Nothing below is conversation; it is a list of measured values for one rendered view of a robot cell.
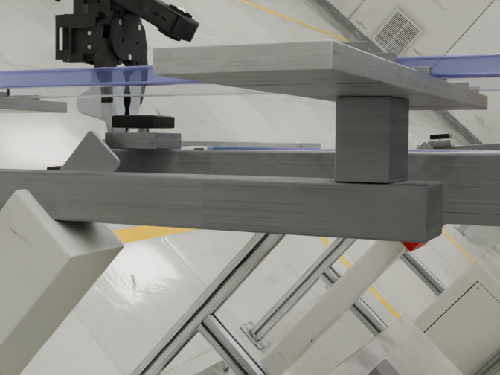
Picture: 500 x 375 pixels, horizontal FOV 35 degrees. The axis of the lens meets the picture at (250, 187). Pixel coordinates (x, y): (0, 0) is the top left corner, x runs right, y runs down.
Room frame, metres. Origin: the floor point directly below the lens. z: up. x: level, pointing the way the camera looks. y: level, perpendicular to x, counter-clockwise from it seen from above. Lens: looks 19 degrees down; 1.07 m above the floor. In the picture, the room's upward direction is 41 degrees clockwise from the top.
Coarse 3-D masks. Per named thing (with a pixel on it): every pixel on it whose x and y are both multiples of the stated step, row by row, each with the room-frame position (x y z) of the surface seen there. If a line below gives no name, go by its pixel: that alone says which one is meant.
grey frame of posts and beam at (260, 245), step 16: (256, 240) 1.43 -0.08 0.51; (272, 240) 1.43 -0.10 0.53; (240, 256) 1.43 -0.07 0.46; (256, 256) 1.43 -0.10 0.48; (224, 272) 1.43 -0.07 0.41; (240, 272) 1.43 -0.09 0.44; (208, 288) 1.44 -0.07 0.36; (224, 288) 1.43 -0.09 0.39; (192, 304) 1.44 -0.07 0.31; (208, 304) 1.43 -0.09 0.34; (192, 320) 1.44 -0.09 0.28; (176, 336) 1.44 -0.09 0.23; (192, 336) 1.45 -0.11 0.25; (160, 352) 1.44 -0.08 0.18; (176, 352) 1.44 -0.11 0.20; (144, 368) 1.43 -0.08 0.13; (160, 368) 1.43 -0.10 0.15
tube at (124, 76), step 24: (0, 72) 0.49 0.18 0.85; (24, 72) 0.48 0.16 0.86; (48, 72) 0.48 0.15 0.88; (72, 72) 0.47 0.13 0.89; (96, 72) 0.47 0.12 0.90; (120, 72) 0.47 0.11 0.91; (144, 72) 0.46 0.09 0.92; (432, 72) 0.43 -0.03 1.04; (456, 72) 0.42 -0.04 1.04; (480, 72) 0.42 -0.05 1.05
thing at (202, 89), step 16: (448, 80) 0.53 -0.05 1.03; (464, 80) 0.53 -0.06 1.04; (480, 80) 0.53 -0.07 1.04; (496, 80) 0.53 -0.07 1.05; (16, 96) 0.61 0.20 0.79; (32, 96) 0.61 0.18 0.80; (48, 96) 0.60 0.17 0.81; (64, 96) 0.60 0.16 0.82; (80, 96) 0.60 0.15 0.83; (96, 96) 0.59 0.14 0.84; (112, 96) 0.59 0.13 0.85; (128, 96) 0.59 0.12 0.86; (144, 96) 0.59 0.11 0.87; (160, 96) 0.59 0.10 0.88
